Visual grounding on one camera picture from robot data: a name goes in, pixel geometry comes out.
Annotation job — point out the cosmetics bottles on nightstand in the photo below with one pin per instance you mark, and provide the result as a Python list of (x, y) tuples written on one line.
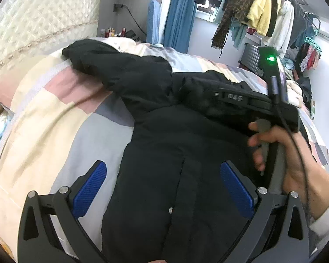
[(111, 32)]

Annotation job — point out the person's right hand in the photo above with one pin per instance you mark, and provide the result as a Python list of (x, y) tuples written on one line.
[(303, 173)]

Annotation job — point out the colourful hanging clothes cluster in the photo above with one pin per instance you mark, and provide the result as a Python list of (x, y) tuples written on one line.
[(308, 56)]

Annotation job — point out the teal hanging garment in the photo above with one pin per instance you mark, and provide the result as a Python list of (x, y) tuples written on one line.
[(234, 12)]

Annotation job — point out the blue window curtain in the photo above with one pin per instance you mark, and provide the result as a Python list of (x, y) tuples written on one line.
[(179, 24)]

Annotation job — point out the black wall charger plug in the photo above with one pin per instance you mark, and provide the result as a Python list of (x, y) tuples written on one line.
[(117, 7)]

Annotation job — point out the right forearm white sleeve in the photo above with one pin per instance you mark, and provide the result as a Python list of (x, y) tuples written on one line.
[(320, 211)]

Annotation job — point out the yellow fleece jacket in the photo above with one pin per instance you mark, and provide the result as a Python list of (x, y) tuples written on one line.
[(261, 16)]

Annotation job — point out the pastel patchwork bed quilt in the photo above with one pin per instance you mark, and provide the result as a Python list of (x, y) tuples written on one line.
[(61, 123)]

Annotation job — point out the cream quilted headboard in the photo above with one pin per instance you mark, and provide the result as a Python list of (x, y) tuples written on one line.
[(37, 27)]

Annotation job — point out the blue covered chair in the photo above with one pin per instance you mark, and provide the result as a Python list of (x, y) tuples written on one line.
[(153, 22)]

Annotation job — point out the black padded winter jacket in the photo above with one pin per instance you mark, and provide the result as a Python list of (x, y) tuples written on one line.
[(169, 201)]

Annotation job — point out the white hanging hoodie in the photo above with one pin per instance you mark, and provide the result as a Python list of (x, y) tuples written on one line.
[(280, 38)]

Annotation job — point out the grey ribbed suitcase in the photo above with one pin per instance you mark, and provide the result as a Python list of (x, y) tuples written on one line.
[(250, 58)]

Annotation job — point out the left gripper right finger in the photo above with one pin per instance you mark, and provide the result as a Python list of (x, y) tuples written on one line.
[(277, 229)]

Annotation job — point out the cream plush blanket pile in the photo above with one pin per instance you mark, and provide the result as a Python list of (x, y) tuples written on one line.
[(294, 93)]

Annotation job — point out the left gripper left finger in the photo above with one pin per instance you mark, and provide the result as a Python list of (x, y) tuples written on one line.
[(37, 238)]

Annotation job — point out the brown plaid scarf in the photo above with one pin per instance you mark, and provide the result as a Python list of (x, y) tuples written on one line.
[(243, 29)]

